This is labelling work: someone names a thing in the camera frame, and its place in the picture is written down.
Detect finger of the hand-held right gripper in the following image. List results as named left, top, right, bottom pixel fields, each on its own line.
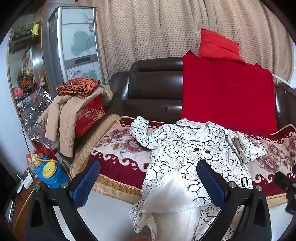
left=274, top=171, right=296, bottom=201

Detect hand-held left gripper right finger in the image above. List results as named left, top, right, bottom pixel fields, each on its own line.
left=196, top=159, right=272, bottom=241

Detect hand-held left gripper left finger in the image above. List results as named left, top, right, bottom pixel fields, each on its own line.
left=24, top=159, right=101, bottom=241

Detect white black crackle print coat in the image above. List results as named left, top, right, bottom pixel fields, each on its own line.
left=129, top=116, right=269, bottom=241

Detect blue yellow toy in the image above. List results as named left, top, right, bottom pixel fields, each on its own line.
left=31, top=156, right=72, bottom=189

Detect floral red beige blanket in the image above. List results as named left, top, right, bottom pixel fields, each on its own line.
left=70, top=115, right=296, bottom=208

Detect red plastic bag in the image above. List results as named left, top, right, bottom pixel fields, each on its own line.
left=35, top=144, right=58, bottom=160

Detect small white box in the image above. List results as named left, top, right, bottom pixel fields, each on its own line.
left=20, top=174, right=34, bottom=188

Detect red cardboard box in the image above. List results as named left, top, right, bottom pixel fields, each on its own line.
left=75, top=96, right=106, bottom=137

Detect beige quilted jacket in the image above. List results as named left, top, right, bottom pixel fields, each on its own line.
left=37, top=85, right=114, bottom=158

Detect large red cushion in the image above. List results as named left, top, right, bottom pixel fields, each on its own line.
left=180, top=50, right=278, bottom=135

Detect clear plastic wrap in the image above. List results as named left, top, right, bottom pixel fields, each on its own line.
left=21, top=87, right=55, bottom=149

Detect orange black patterned cloth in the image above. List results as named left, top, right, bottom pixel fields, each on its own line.
left=57, top=78, right=102, bottom=99

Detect white pipe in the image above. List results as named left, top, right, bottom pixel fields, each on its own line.
left=272, top=73, right=296, bottom=90

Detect dark brown leather sofa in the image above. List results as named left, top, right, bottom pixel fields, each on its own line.
left=74, top=57, right=296, bottom=149

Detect orange flower bouquet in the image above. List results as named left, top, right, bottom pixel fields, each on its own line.
left=17, top=66, right=37, bottom=90

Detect red pillow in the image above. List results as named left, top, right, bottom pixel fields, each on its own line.
left=198, top=28, right=245, bottom=63

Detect green ornaments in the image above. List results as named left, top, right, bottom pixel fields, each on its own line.
left=14, top=23, right=34, bottom=39

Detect beige dotted curtain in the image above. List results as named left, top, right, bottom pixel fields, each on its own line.
left=92, top=0, right=294, bottom=86

